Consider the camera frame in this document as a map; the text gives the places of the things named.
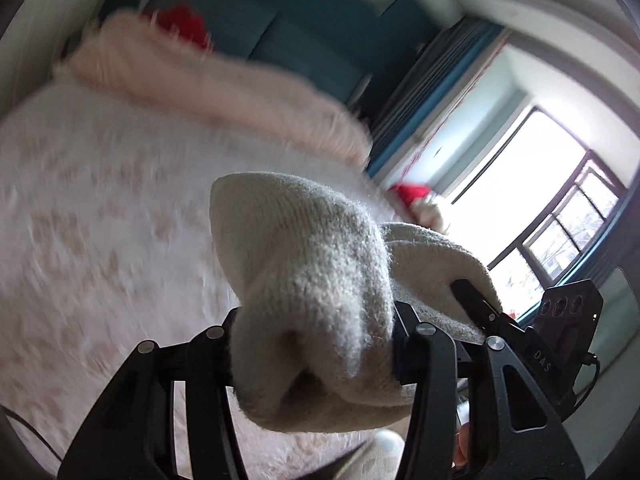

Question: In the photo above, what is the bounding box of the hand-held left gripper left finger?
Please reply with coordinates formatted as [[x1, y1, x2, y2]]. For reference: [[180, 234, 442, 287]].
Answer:
[[57, 309, 251, 480]]

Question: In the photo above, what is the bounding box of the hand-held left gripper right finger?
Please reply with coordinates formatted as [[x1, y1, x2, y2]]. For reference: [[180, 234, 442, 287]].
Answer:
[[392, 302, 585, 480]]

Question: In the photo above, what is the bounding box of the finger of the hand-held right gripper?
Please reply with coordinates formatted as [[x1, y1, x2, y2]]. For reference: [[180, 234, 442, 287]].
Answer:
[[450, 279, 574, 419]]

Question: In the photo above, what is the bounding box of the cream sweater with black hearts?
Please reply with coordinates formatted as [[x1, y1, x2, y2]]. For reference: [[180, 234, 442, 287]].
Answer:
[[210, 172, 503, 433]]

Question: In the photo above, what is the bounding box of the red and white plush toy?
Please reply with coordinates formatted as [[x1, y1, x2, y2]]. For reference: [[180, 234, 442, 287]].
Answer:
[[389, 183, 452, 235]]

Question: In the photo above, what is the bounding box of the bed with floral sheet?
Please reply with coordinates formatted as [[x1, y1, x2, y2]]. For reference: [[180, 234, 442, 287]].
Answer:
[[0, 80, 476, 480]]

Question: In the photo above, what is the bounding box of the grey curtain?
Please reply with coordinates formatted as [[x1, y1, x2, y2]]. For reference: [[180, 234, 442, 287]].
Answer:
[[367, 17, 508, 183]]

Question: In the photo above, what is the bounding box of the pink duvet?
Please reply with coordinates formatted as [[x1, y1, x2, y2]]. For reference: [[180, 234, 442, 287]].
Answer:
[[52, 10, 373, 166]]

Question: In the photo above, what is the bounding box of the teal padded headboard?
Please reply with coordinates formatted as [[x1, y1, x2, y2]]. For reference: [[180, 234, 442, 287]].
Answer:
[[97, 0, 438, 128]]

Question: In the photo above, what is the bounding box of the red cloth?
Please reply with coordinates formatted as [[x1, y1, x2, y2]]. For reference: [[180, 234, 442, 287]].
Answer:
[[147, 4, 217, 54]]

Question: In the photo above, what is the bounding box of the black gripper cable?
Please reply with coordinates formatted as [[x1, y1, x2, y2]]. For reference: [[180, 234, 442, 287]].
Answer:
[[572, 352, 602, 398]]

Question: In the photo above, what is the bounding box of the thin black cable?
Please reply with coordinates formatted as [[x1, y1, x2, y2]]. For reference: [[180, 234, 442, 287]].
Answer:
[[0, 404, 63, 463]]

